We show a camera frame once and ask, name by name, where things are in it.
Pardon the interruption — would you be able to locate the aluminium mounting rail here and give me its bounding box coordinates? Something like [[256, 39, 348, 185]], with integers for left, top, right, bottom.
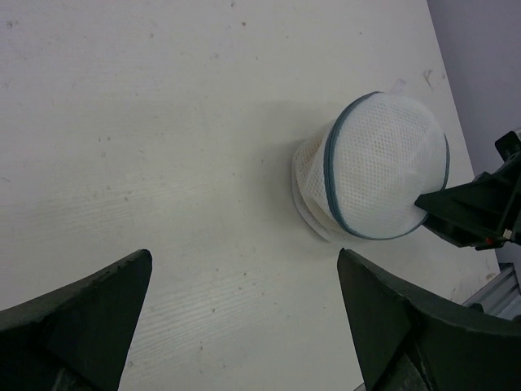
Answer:
[[463, 263, 520, 320]]

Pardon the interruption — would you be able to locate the white mesh laundry bag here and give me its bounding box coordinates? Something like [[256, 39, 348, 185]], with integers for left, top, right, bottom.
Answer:
[[291, 91, 450, 242]]

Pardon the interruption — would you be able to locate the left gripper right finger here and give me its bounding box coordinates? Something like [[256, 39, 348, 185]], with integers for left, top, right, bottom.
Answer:
[[337, 249, 520, 390]]

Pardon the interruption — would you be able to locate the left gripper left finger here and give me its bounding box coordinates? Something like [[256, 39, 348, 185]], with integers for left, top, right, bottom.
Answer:
[[1, 249, 152, 390]]

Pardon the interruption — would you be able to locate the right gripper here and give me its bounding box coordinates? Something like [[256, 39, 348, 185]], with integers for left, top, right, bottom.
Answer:
[[415, 128, 520, 249]]

